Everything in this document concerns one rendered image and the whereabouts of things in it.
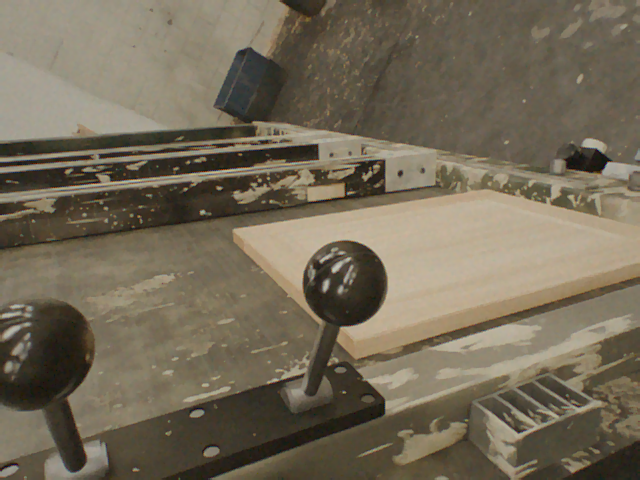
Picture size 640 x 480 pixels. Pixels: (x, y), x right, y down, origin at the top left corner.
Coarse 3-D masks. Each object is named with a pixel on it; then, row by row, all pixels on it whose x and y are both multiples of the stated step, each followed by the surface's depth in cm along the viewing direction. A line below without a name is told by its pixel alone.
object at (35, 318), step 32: (0, 320) 16; (32, 320) 16; (64, 320) 17; (0, 352) 15; (32, 352) 16; (64, 352) 16; (0, 384) 15; (32, 384) 16; (64, 384) 16; (64, 416) 20; (64, 448) 21; (96, 448) 24
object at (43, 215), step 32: (320, 160) 99; (352, 160) 97; (384, 160) 99; (416, 160) 103; (32, 192) 78; (64, 192) 77; (96, 192) 78; (128, 192) 80; (160, 192) 82; (192, 192) 85; (224, 192) 87; (256, 192) 89; (288, 192) 92; (352, 192) 98; (384, 192) 101; (0, 224) 74; (32, 224) 75; (64, 224) 77; (96, 224) 79; (128, 224) 81; (160, 224) 84
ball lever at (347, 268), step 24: (312, 264) 21; (336, 264) 20; (360, 264) 20; (312, 288) 21; (336, 288) 20; (360, 288) 20; (384, 288) 21; (336, 312) 21; (360, 312) 21; (336, 336) 24; (312, 360) 26; (288, 384) 29; (312, 384) 27
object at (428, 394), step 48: (480, 336) 37; (528, 336) 37; (576, 336) 37; (624, 336) 37; (384, 384) 32; (432, 384) 32; (480, 384) 32; (576, 384) 36; (336, 432) 28; (384, 432) 29; (432, 432) 31
